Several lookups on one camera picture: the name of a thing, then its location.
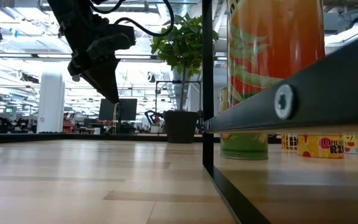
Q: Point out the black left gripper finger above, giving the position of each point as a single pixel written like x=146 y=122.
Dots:
x=99 y=88
x=109 y=76

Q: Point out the green leafy potted tree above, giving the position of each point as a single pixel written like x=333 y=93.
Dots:
x=182 y=46

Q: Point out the black tubular stand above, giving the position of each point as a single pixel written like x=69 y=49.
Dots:
x=158 y=93

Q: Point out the tall orange label can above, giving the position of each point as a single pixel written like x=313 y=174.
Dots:
x=275 y=46

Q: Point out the green label can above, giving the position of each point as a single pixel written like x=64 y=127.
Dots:
x=244 y=146

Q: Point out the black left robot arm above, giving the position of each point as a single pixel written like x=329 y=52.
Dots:
x=73 y=15

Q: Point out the black plant pot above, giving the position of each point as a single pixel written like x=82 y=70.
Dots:
x=180 y=126

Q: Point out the yellow pineapple rings can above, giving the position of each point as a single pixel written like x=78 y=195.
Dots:
x=315 y=147

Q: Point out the white pillar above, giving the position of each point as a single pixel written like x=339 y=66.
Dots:
x=51 y=102

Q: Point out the background black orange robot arm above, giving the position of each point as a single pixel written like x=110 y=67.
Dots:
x=152 y=116

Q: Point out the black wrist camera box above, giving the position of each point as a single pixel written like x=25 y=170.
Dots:
x=113 y=42

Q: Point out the black metal shelf frame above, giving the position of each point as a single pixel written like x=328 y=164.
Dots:
x=337 y=93

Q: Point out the white black-lettered can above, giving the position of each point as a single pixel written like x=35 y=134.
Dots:
x=289 y=141

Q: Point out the silver hex bolt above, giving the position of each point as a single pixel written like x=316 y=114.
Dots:
x=284 y=101

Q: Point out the black computer monitor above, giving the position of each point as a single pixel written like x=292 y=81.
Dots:
x=126 y=109

